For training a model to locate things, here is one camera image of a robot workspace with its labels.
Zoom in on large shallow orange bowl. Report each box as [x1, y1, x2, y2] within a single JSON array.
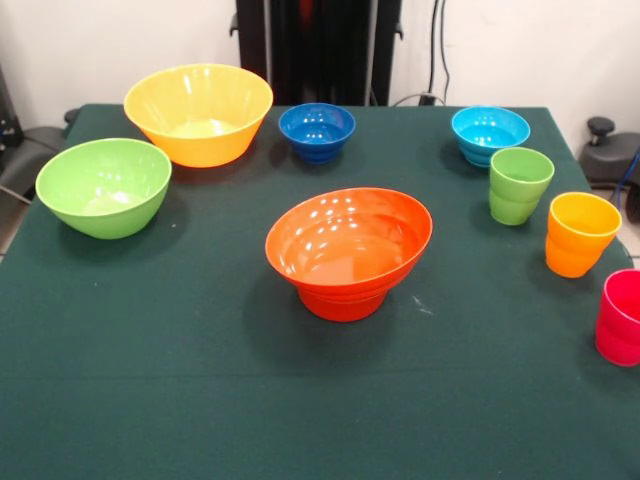
[[264, 187, 435, 301]]

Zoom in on small orange bowl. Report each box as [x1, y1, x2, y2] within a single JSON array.
[[296, 282, 390, 323]]

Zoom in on dark blue bowl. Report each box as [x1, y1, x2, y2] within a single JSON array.
[[277, 102, 357, 165]]

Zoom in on dark green tablecloth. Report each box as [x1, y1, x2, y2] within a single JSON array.
[[0, 103, 640, 480]]

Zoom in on large yellow bowl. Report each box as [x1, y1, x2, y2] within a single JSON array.
[[123, 63, 275, 169]]

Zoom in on light blue bowl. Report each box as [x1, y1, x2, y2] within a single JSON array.
[[450, 105, 532, 168]]

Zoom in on green cup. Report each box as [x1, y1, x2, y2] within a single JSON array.
[[488, 146, 556, 227]]

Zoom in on green bowl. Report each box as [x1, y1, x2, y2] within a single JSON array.
[[35, 137, 173, 241]]

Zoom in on orange cup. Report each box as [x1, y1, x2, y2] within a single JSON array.
[[544, 191, 623, 279]]

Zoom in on grey base foot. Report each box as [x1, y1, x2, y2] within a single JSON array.
[[0, 108, 82, 202], [578, 116, 640, 190]]

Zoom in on pink cup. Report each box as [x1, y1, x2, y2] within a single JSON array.
[[594, 268, 640, 368]]

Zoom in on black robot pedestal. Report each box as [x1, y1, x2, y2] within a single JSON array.
[[234, 0, 406, 107]]

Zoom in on blue cable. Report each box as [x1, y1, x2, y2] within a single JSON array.
[[615, 149, 640, 206]]

